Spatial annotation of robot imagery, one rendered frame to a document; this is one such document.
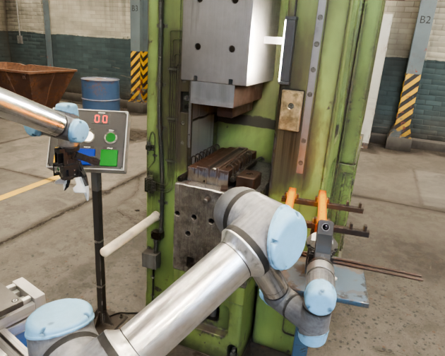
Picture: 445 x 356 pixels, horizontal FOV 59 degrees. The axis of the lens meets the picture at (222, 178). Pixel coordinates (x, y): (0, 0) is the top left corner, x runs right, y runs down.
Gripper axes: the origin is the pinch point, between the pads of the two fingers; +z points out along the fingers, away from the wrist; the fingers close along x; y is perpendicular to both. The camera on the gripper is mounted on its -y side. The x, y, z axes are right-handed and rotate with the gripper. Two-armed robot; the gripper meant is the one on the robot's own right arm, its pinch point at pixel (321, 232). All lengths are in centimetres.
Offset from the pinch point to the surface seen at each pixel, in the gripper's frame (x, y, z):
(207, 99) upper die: -53, -32, 44
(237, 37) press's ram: -41, -58, 42
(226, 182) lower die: -41, 3, 42
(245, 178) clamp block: -33, 0, 41
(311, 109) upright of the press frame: -9, -31, 52
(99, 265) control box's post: -106, 58, 41
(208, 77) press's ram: -53, -42, 44
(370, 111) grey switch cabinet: 79, 36, 557
